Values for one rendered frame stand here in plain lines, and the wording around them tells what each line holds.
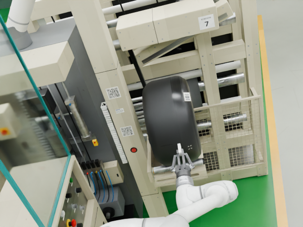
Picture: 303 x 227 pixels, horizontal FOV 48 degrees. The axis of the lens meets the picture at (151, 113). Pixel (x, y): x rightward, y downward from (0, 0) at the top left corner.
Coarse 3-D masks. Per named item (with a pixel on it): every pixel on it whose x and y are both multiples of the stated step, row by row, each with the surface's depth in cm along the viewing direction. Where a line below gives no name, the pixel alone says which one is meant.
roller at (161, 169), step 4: (196, 160) 222; (200, 160) 221; (176, 164) 223; (188, 164) 222; (196, 164) 221; (200, 164) 221; (156, 168) 225; (160, 168) 224; (164, 168) 224; (168, 168) 224; (156, 172) 225; (160, 172) 225
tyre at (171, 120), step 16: (160, 80) 213; (176, 80) 206; (144, 96) 205; (160, 96) 199; (176, 96) 197; (144, 112) 200; (160, 112) 195; (176, 112) 194; (192, 112) 196; (160, 128) 194; (176, 128) 194; (192, 128) 195; (160, 144) 197; (176, 144) 197; (192, 144) 197; (160, 160) 207; (176, 160) 207; (192, 160) 211
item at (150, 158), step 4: (148, 140) 247; (148, 144) 243; (148, 148) 239; (148, 152) 236; (152, 152) 243; (148, 156) 232; (152, 156) 239; (148, 160) 229; (152, 160) 235; (148, 164) 226; (152, 164) 231; (148, 168) 222; (152, 168) 225; (148, 172) 220; (152, 172) 224; (148, 176) 222; (152, 176) 222; (152, 180) 224
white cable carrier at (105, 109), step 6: (102, 108) 206; (108, 114) 209; (108, 120) 211; (108, 126) 214; (114, 126) 215; (114, 132) 217; (114, 138) 220; (120, 144) 223; (120, 150) 225; (120, 156) 228; (126, 162) 231
